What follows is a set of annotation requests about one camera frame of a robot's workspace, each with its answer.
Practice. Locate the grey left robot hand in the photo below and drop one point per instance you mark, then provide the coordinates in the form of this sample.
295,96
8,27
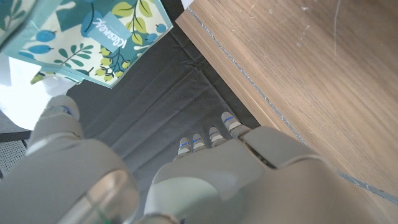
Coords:
248,180

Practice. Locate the teal floral tissue box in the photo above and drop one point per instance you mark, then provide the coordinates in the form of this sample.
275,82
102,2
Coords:
77,37

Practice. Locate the white tissue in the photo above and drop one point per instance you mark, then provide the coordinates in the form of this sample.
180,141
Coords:
18,102

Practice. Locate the black backdrop curtain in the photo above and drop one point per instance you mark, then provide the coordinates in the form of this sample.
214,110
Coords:
161,93

